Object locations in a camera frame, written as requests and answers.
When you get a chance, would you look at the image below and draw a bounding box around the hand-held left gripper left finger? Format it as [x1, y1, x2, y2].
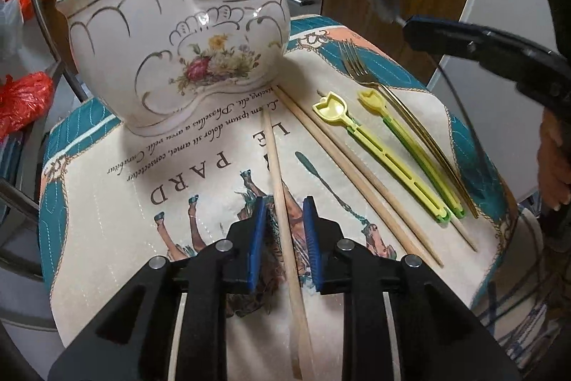
[47, 196, 271, 381]

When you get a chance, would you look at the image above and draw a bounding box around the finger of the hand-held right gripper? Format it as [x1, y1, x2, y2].
[402, 15, 571, 81]

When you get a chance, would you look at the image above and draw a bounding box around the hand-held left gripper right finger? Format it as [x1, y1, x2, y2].
[302, 196, 522, 381]

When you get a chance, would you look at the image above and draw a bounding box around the gold fork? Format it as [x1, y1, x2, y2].
[338, 39, 480, 218]

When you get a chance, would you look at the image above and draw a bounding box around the yellow green tulip fruit fork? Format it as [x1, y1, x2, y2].
[357, 89, 467, 219]
[312, 92, 449, 223]

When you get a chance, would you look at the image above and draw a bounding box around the floral ceramic double utensil holder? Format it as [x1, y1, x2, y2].
[56, 0, 292, 137]

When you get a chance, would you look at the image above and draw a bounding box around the person's right hand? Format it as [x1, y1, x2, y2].
[537, 111, 571, 210]

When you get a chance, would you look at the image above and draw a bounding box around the printed quilted placemat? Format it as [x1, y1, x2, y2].
[39, 14, 520, 381]

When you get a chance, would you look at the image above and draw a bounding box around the metal shelf rack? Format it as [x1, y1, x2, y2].
[0, 60, 63, 284]

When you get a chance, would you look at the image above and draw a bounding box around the red plastic bag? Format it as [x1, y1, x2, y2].
[0, 71, 54, 141]

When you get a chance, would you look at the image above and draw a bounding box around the chrome tube frame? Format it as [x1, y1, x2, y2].
[22, 0, 90, 103]

